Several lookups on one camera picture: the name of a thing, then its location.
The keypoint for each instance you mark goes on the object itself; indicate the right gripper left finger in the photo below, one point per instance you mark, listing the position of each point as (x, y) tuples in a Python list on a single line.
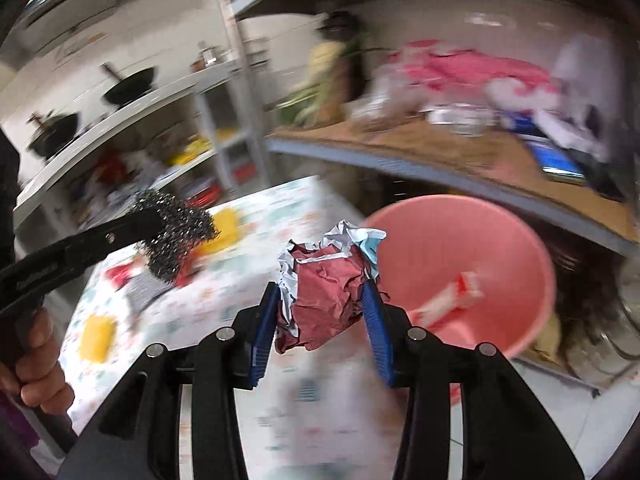
[(254, 329)]

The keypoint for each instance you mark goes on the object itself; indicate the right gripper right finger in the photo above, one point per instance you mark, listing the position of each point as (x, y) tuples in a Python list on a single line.
[(387, 328)]

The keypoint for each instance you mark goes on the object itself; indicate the maroon foil wrapper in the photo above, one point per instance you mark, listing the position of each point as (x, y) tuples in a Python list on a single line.
[(320, 285)]

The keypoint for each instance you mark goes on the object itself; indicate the red white medicine box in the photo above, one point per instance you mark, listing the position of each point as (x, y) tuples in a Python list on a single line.
[(458, 295)]

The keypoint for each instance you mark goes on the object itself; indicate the steel wool scrubber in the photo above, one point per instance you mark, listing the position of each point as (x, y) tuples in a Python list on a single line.
[(184, 227)]

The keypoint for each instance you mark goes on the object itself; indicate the red plastic wrapper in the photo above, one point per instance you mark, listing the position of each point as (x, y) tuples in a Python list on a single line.
[(125, 271)]

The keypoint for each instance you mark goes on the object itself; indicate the pink plastic trash bucket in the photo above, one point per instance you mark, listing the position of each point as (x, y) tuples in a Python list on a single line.
[(465, 269)]

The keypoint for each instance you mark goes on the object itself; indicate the white kitchen cabinet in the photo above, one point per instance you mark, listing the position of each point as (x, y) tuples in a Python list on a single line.
[(204, 126)]

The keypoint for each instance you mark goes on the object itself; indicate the person's left hand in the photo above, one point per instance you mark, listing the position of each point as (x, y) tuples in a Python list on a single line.
[(37, 378)]

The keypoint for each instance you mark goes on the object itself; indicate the yellow sponge near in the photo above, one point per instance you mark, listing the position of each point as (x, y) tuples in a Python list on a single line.
[(97, 338)]

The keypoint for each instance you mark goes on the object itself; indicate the yellow sponge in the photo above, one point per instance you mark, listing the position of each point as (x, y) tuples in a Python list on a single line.
[(227, 225), (97, 338)]

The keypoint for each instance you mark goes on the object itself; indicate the yellow sponge far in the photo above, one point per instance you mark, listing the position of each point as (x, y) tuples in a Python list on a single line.
[(227, 225)]

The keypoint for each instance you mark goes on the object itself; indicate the black wok lower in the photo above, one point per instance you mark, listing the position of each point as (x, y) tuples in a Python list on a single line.
[(52, 133)]

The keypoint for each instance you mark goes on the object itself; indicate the black wok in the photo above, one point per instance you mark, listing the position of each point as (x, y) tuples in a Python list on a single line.
[(130, 88), (52, 133)]

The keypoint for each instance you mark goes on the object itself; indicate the metal storage shelf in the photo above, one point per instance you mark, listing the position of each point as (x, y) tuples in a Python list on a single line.
[(425, 159)]

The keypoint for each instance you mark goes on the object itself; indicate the cardboard shelf liner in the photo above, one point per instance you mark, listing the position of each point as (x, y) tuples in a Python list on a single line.
[(475, 154)]

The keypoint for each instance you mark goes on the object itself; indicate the stacked steel steamer pots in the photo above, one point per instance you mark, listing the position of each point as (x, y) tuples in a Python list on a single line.
[(603, 342)]

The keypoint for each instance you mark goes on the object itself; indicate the clear glass mug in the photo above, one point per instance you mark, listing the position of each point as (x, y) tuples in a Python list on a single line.
[(463, 119)]

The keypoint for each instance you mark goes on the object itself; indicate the black wok upper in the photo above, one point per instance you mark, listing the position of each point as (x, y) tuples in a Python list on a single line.
[(130, 88)]

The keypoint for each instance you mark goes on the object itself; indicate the smartphone with blue screen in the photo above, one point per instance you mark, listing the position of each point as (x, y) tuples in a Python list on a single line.
[(554, 163)]

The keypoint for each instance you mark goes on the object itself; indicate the vegetables in jar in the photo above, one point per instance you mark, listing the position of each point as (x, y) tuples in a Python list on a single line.
[(335, 75)]

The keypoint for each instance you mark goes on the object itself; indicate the pink polka dot cloth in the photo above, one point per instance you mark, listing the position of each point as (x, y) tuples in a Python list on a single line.
[(442, 73)]

